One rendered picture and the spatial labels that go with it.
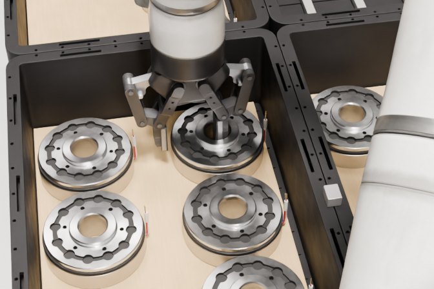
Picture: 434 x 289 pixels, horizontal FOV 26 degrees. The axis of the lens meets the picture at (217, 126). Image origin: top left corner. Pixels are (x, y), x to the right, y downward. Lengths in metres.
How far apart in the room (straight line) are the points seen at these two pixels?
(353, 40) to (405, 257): 0.59
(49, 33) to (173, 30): 0.37
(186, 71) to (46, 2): 0.41
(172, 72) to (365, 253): 0.43
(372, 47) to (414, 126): 0.58
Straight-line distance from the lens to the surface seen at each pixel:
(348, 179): 1.05
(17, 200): 0.93
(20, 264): 0.86
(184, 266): 0.97
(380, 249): 0.54
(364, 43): 1.11
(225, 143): 1.02
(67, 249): 0.95
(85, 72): 1.06
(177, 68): 0.92
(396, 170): 0.54
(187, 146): 1.03
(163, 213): 1.01
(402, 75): 0.56
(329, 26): 1.08
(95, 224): 0.98
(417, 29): 0.56
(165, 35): 0.90
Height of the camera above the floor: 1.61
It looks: 46 degrees down
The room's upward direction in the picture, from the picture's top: straight up
